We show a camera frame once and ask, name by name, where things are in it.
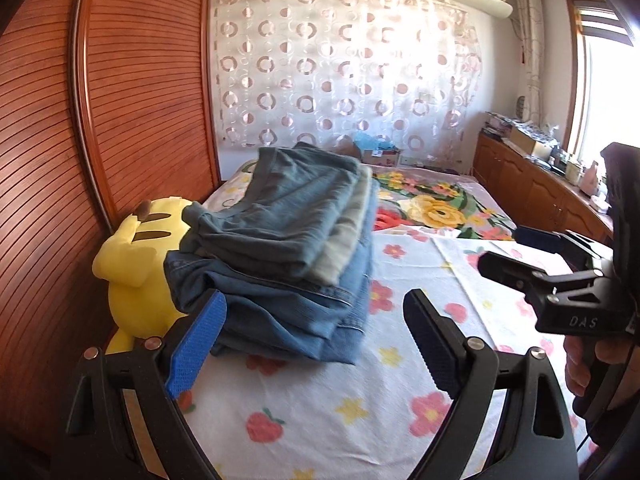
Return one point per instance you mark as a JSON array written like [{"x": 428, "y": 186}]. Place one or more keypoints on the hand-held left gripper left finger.
[{"x": 197, "y": 345}]

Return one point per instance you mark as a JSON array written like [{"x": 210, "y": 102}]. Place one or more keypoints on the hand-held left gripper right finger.
[{"x": 430, "y": 345}]

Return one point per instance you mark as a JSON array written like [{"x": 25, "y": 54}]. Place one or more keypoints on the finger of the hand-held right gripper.
[
  {"x": 545, "y": 240},
  {"x": 510, "y": 272}
]

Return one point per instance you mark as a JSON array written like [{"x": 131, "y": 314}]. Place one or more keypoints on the grey-blue denim pants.
[{"x": 280, "y": 210}]

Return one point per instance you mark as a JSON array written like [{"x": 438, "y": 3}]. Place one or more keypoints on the pale green folded pants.
[{"x": 345, "y": 230}]

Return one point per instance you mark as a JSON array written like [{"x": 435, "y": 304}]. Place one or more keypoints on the person's right hand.
[{"x": 577, "y": 365}]

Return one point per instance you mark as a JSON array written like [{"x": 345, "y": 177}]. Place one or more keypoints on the long wooden cabinet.
[{"x": 530, "y": 190}]

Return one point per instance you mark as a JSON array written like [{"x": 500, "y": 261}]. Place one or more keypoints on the white jar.
[{"x": 573, "y": 172}]

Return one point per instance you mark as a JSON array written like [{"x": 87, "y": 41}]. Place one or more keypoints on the yellow plush toy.
[{"x": 135, "y": 280}]

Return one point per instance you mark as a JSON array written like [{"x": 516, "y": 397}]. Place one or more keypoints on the open cardboard box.
[{"x": 532, "y": 142}]

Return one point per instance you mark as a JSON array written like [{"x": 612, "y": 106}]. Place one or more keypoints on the yellow-flower floral blanket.
[{"x": 435, "y": 205}]

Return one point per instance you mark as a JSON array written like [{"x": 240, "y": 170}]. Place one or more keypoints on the white fruit-print blanket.
[{"x": 350, "y": 410}]

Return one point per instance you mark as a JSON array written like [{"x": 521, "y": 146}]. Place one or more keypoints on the blue denim jeans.
[{"x": 300, "y": 320}]

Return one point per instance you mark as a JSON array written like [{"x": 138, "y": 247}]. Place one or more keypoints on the cardboard box with blue bag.
[{"x": 377, "y": 151}]

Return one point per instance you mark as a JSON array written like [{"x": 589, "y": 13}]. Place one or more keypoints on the floral window curtain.
[{"x": 530, "y": 50}]

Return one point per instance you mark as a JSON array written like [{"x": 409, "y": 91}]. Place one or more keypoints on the sheer circle-pattern curtain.
[{"x": 340, "y": 70}]

